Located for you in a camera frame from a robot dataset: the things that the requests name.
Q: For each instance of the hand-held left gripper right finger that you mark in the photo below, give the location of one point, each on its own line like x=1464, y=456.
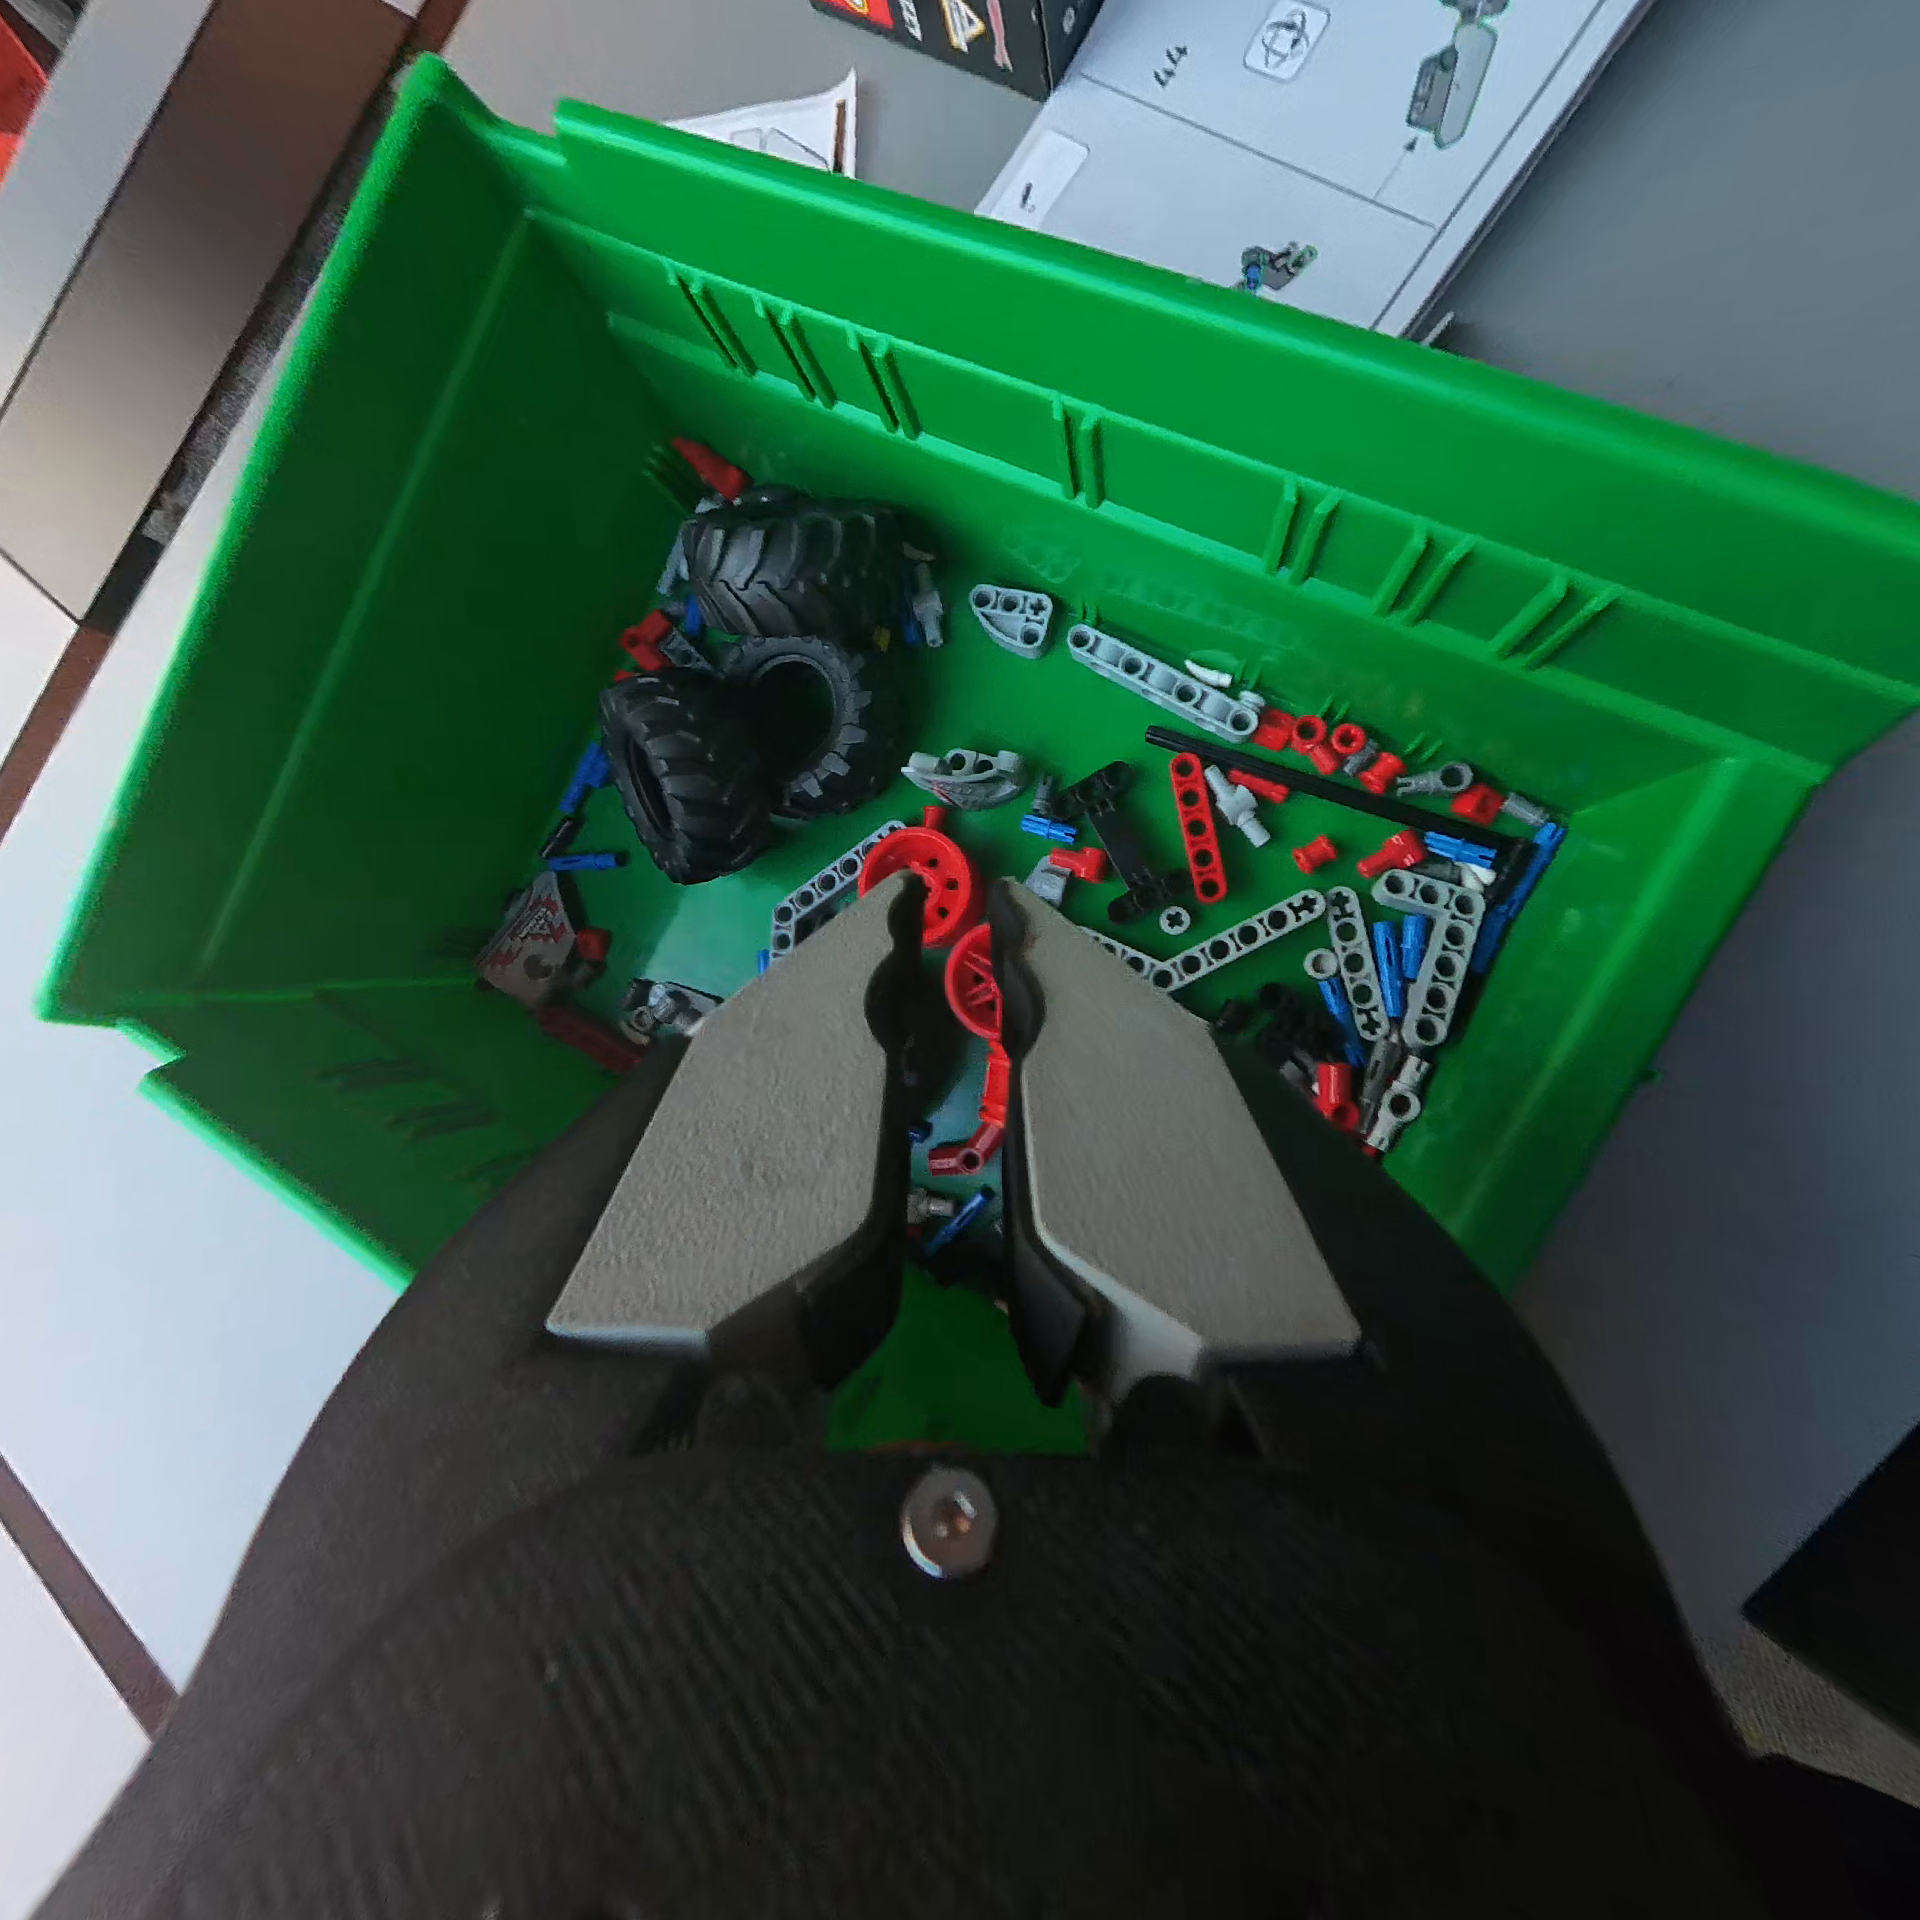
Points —
x=1170, y=1185

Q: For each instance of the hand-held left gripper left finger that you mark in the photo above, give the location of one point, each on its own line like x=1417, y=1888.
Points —
x=721, y=1170

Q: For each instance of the red lego wheel hub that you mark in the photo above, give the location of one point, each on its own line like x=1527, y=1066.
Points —
x=909, y=862
x=975, y=983

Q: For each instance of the pile of small lego pieces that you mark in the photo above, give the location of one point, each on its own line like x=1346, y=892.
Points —
x=1201, y=819

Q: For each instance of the green plastic bin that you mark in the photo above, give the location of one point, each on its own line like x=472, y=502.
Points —
x=450, y=600

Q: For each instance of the printed grey lego panel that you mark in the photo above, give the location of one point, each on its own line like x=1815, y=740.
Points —
x=524, y=938

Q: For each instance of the black rubber lego tire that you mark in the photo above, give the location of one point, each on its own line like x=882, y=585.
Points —
x=863, y=721
x=795, y=563
x=675, y=781

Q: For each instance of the grey toothed lego panel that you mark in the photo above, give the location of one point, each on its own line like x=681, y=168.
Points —
x=969, y=776

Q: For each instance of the lego instruction booklet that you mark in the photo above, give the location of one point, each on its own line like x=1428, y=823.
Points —
x=1275, y=134

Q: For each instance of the black lego set box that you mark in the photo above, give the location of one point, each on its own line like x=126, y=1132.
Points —
x=960, y=39

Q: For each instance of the white sticker sheet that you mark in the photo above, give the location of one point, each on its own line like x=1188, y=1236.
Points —
x=781, y=129

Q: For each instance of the red object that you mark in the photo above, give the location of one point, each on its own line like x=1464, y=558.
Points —
x=19, y=74

